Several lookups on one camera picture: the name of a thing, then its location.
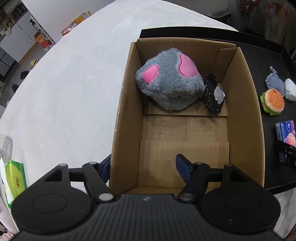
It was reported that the brown cardboard box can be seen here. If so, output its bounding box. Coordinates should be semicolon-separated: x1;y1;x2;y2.
109;38;265;195

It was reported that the black white dotted pouch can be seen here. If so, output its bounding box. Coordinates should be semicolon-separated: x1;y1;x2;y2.
204;74;225;116

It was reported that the blue planet tissue pack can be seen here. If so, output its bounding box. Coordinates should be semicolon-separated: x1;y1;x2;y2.
275;120;296;147

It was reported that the burger plush toy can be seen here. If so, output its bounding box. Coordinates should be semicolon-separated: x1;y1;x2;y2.
260;88;285;115

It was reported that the grey knitted pouch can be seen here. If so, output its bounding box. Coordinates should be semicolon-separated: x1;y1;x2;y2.
265;66;285;96

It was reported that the white soft ball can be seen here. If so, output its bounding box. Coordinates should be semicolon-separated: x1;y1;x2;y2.
284;78;296;101

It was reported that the green tissue pack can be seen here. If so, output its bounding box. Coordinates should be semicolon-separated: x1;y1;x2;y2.
1;158;27;209

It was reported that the clear plastic bottle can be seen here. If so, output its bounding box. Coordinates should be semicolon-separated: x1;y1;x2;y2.
0;134;13;163

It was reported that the grey pink plush toy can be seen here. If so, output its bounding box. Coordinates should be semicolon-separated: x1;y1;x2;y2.
135;48;206;110

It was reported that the yellow slipper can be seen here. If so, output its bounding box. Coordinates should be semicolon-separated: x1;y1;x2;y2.
29;59;39;68

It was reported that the black tray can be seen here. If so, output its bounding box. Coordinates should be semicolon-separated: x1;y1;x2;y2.
140;27;295;194

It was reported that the white cabinet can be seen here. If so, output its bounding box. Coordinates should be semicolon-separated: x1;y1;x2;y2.
1;11;38;63

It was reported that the orange cardboard box on floor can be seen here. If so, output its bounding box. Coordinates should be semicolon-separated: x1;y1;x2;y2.
61;11;92;36

